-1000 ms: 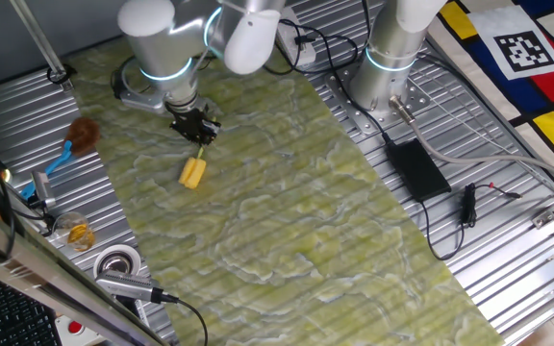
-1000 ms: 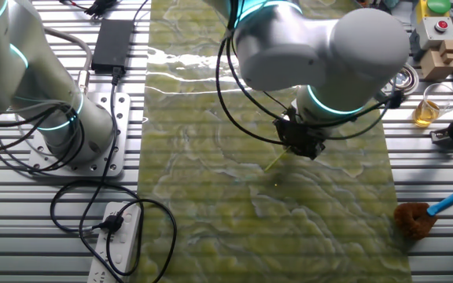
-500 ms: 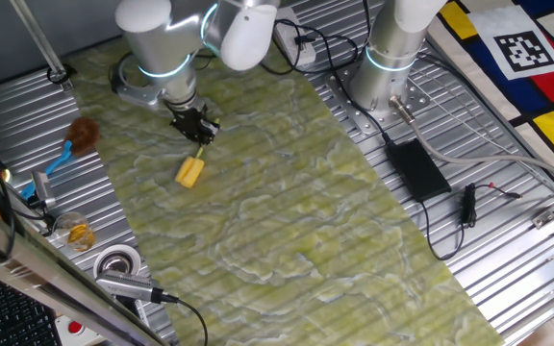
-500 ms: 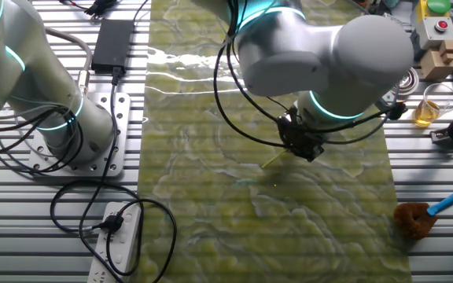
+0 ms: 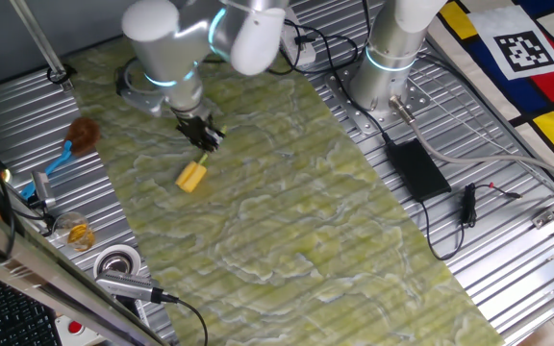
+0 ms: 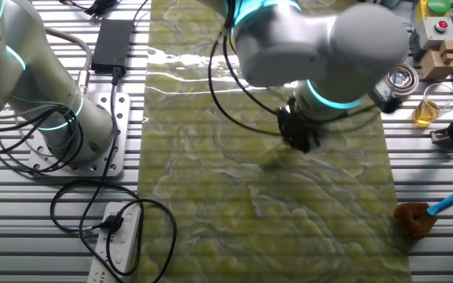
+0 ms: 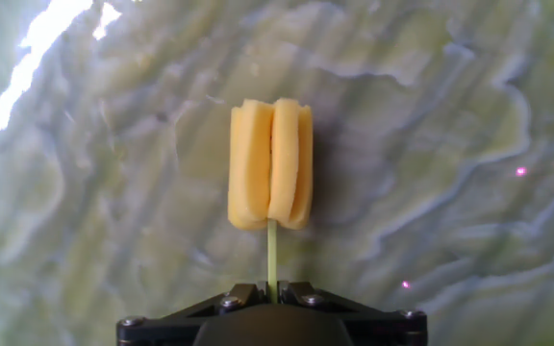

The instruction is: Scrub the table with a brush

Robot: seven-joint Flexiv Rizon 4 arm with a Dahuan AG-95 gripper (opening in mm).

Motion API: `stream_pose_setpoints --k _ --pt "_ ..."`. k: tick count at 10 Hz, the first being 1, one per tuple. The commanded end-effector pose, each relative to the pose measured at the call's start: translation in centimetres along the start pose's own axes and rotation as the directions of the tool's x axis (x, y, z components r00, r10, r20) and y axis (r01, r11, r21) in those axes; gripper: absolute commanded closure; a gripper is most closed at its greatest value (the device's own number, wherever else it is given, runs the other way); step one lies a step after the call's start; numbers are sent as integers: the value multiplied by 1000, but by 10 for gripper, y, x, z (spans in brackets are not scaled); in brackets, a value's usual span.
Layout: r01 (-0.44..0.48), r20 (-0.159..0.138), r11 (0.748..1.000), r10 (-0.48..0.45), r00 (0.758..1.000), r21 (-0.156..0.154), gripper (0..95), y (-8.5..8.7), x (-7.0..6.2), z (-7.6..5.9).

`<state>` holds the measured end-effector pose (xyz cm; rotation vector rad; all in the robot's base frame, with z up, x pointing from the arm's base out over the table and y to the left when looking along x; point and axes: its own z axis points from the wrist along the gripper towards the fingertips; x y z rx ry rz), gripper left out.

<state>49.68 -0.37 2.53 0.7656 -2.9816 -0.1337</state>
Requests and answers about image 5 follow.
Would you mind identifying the aluminium frame bar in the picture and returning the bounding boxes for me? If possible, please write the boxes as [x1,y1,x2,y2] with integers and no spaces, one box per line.
[0,194,170,346]

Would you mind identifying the black keyboard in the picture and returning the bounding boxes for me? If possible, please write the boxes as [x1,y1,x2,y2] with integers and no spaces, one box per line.
[0,276,64,346]

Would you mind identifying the colourful block pattern cloth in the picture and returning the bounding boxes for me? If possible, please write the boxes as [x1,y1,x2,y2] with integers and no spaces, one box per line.
[425,0,554,179]

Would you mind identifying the glass cup with yellow liquid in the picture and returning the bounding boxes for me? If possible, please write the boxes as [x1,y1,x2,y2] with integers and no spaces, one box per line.
[54,210,96,253]

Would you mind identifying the white marker tag sheet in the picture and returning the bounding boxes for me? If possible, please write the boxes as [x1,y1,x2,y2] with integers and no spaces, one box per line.
[466,4,554,82]

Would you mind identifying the black power adapter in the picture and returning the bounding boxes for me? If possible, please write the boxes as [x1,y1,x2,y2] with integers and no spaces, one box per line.
[384,137,453,203]

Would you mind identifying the black depth camera cable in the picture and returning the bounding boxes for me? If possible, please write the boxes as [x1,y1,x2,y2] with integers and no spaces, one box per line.
[159,292,210,346]

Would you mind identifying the black bundled adapter cable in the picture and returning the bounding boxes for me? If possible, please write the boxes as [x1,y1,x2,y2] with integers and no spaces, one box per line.
[418,181,523,262]

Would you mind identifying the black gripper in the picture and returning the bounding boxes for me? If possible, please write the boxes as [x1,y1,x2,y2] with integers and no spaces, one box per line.
[174,111,227,153]

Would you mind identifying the green marble pattern mat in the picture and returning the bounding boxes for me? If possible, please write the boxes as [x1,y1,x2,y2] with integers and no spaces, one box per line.
[64,0,507,346]

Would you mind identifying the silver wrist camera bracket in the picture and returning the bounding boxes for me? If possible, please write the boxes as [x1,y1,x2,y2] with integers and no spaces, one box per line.
[115,57,168,119]

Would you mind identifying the black power cable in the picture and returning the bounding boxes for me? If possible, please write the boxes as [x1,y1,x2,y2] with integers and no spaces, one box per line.
[266,17,393,145]

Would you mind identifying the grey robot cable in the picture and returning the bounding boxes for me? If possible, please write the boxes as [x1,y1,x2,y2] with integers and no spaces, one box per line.
[388,94,554,188]

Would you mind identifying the brown brush blue handle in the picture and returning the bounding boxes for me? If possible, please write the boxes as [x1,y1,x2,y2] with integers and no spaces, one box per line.
[19,116,102,201]

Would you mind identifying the yellow sponge brush green handle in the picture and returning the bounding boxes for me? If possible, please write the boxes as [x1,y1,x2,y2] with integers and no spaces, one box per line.
[174,125,228,194]

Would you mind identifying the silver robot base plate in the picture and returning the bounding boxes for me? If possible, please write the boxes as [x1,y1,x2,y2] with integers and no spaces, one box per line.
[324,57,432,138]

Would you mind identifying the aluminium pole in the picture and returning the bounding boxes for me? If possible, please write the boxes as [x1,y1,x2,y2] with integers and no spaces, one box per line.
[9,0,74,92]

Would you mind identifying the grey emergency stop box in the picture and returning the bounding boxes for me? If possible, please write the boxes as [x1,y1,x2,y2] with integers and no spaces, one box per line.
[55,314,108,346]

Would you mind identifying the white power strip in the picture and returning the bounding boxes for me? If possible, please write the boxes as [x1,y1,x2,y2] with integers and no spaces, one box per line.
[281,9,317,68]

